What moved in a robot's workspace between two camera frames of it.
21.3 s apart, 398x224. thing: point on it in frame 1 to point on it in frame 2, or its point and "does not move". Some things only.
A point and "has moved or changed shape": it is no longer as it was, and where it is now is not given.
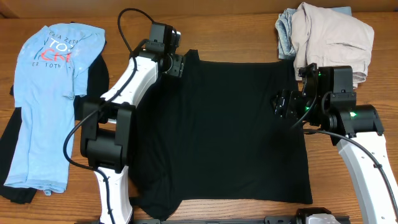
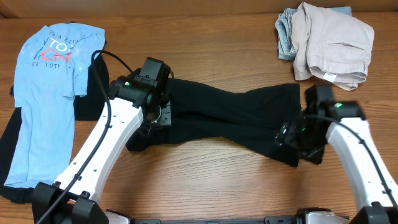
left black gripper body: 177,65 to 165,115
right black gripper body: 295,105 to 311,139
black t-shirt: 212,133 has moved or changed shape
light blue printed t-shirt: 51,71 does not move
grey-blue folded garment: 283,27 does not move
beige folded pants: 331,39 does not move
